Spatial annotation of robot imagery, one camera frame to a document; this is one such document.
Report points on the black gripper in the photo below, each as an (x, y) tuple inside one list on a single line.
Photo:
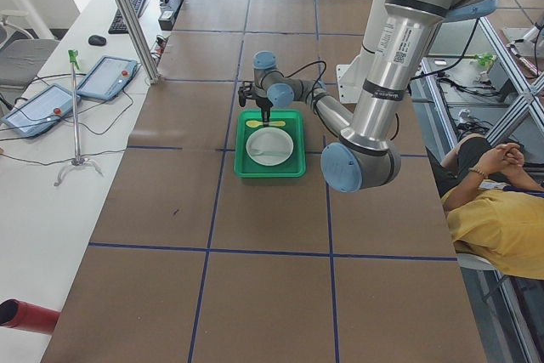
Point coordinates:
[(263, 104)]

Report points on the yellow plastic spoon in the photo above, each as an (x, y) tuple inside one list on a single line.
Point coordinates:
[(256, 124)]

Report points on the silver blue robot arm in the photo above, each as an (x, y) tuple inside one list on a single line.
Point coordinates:
[(363, 156)]

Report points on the person's clasped hands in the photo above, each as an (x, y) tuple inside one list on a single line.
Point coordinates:
[(506, 159)]

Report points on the white round plate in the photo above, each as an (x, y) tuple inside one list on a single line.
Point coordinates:
[(269, 146)]

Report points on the green plastic tray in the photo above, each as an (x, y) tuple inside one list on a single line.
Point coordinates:
[(294, 167)]

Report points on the blue teach pendant far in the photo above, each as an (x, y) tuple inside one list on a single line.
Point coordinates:
[(108, 77)]

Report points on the blue teach pendant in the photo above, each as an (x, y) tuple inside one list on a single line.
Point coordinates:
[(108, 77), (39, 113)]

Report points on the black computer mouse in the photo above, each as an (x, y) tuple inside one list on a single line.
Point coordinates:
[(96, 40)]

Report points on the metal stand with green clip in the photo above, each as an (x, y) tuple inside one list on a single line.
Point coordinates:
[(78, 161)]

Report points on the blue teach pendant near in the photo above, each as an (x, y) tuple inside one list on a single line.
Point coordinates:
[(39, 113)]

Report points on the person in yellow shirt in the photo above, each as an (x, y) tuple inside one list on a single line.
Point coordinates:
[(491, 215)]

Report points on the grey office chair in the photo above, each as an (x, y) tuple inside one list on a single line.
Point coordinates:
[(22, 59)]

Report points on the red cylinder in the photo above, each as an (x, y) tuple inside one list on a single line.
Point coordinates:
[(20, 315)]

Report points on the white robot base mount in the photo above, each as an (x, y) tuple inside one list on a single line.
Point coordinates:
[(349, 83)]

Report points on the aluminium frame post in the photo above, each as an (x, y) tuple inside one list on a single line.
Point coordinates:
[(138, 40)]

